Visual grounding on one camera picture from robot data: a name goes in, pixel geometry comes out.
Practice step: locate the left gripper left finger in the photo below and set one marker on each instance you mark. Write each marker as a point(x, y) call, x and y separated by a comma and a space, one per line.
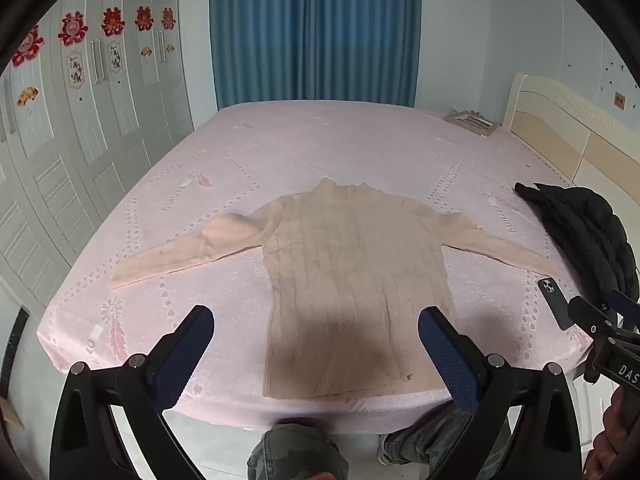
point(86, 443)

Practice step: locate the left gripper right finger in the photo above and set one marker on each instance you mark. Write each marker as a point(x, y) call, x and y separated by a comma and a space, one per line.
point(545, 441)

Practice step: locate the beige knit sweater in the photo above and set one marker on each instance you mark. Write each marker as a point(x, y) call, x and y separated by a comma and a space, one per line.
point(350, 267)

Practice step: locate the person's right hand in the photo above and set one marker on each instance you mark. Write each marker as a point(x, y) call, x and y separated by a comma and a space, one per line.
point(611, 441)

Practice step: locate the black smartphone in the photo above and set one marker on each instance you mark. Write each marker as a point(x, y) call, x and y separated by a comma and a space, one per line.
point(556, 302)

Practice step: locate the black puffer jacket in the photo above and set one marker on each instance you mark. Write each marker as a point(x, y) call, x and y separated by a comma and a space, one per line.
point(583, 224)

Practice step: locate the cream wooden headboard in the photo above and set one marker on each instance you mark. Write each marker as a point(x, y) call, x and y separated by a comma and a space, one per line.
point(588, 147)

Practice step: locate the pink patterned bed sheet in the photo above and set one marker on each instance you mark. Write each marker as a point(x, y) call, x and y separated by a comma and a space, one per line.
point(248, 156)

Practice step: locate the white wardrobe with red decals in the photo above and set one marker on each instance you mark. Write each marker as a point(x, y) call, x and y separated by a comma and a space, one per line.
point(91, 99)

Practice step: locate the blue curtain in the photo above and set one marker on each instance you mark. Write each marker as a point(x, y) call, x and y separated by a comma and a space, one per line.
point(344, 50)

